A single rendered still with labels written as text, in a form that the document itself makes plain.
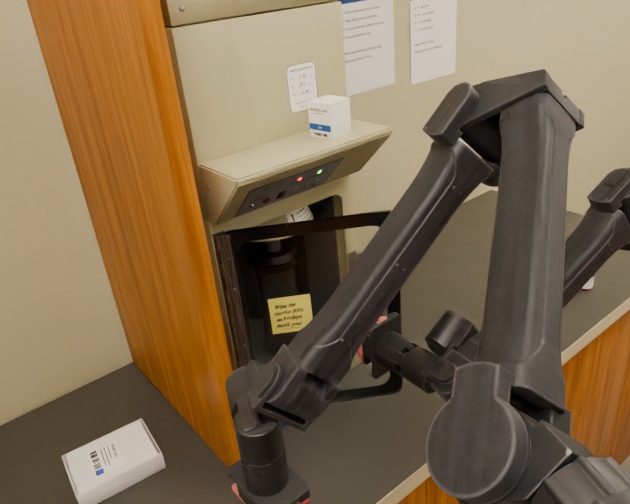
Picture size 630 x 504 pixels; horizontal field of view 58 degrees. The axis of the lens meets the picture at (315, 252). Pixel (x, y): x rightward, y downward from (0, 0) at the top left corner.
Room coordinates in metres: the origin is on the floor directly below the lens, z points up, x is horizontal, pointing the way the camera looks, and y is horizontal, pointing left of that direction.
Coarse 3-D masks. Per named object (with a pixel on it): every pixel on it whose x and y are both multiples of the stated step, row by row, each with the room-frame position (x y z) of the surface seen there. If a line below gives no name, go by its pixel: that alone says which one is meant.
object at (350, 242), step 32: (288, 224) 0.87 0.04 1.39; (320, 224) 0.87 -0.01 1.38; (352, 224) 0.88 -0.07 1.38; (256, 256) 0.86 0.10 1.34; (288, 256) 0.87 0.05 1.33; (320, 256) 0.87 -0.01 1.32; (352, 256) 0.88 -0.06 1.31; (256, 288) 0.86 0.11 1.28; (288, 288) 0.87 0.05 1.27; (320, 288) 0.87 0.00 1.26; (256, 320) 0.86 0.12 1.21; (256, 352) 0.86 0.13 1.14; (352, 384) 0.87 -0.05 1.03; (384, 384) 0.88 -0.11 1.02
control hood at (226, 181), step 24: (264, 144) 0.94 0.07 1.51; (288, 144) 0.92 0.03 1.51; (312, 144) 0.91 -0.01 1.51; (336, 144) 0.90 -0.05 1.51; (360, 144) 0.92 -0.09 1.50; (216, 168) 0.84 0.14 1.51; (240, 168) 0.82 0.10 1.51; (264, 168) 0.81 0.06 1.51; (288, 168) 0.83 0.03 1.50; (312, 168) 0.88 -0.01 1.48; (336, 168) 0.95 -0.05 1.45; (360, 168) 1.02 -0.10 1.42; (216, 192) 0.83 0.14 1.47; (240, 192) 0.80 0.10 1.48; (216, 216) 0.84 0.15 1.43
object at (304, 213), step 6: (300, 210) 1.02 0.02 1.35; (306, 210) 1.03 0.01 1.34; (282, 216) 0.99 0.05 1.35; (288, 216) 0.99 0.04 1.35; (294, 216) 1.00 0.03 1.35; (300, 216) 1.01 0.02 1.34; (306, 216) 1.02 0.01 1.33; (312, 216) 1.05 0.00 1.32; (264, 222) 0.98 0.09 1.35; (270, 222) 0.98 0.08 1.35; (276, 222) 0.98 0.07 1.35; (282, 222) 0.98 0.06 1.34; (288, 222) 0.99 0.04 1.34
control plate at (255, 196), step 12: (324, 168) 0.91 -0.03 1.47; (288, 180) 0.86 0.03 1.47; (300, 180) 0.89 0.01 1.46; (312, 180) 0.93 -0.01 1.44; (324, 180) 0.96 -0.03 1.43; (252, 192) 0.82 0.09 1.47; (264, 192) 0.85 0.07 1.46; (276, 192) 0.88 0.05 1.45; (288, 192) 0.91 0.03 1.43; (264, 204) 0.89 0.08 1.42
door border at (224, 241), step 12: (228, 240) 0.86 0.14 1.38; (228, 252) 0.86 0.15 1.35; (228, 264) 0.86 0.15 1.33; (228, 276) 0.86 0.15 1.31; (228, 288) 0.86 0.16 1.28; (240, 300) 0.86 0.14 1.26; (240, 312) 0.86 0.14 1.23; (240, 324) 0.86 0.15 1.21; (240, 336) 0.86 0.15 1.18; (240, 348) 0.86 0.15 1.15; (240, 360) 0.86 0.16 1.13
